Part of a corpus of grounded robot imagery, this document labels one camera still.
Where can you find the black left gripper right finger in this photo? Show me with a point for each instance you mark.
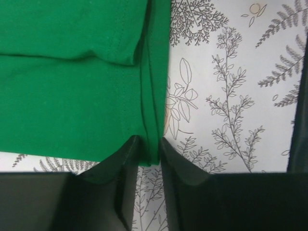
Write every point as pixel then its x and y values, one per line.
pixel 200 201

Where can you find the floral patterned table cloth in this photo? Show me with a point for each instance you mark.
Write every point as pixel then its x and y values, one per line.
pixel 236 98

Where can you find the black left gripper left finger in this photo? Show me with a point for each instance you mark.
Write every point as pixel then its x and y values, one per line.
pixel 99 199

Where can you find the green t shirt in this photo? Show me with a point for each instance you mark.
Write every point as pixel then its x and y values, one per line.
pixel 78 78

